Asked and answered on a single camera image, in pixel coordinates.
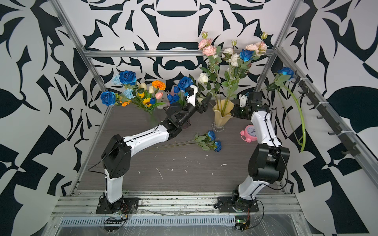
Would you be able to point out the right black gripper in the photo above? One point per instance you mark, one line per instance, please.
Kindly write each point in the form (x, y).
(236, 111)

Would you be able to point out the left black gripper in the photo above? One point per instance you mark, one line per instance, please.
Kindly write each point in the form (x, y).
(200, 107)

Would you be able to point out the yellow wavy glass vase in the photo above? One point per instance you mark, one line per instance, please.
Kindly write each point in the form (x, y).
(222, 111)

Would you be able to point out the blue rose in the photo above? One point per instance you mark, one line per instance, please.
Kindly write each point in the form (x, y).
(185, 82)
(281, 77)
(238, 67)
(207, 139)

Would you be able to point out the blue rose low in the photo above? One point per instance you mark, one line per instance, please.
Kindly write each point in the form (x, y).
(217, 147)

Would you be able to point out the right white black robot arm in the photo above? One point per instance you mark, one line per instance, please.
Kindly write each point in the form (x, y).
(268, 163)

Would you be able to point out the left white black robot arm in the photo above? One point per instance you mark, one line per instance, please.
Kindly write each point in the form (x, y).
(116, 158)

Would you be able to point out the tulip bouquet blue white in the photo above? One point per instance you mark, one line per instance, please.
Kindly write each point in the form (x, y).
(177, 95)

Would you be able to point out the pink alarm clock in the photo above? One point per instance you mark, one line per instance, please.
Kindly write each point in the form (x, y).
(249, 134)

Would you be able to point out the pink and white flower bouquet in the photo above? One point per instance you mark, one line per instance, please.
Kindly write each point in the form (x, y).
(212, 77)

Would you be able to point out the mixed sunflower bouquet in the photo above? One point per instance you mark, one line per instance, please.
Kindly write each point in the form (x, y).
(144, 97)

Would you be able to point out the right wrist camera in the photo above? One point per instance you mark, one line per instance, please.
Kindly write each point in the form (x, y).
(243, 100)

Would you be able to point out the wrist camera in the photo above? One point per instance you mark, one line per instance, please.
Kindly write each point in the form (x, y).
(192, 94)
(243, 100)

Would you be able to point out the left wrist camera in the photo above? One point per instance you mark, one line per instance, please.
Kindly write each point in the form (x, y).
(192, 94)

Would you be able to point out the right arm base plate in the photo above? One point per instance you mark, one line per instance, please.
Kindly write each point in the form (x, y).
(238, 205)

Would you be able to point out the black hook rail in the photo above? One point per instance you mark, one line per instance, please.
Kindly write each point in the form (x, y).
(328, 114)

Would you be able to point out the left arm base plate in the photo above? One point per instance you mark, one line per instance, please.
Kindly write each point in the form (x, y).
(123, 206)

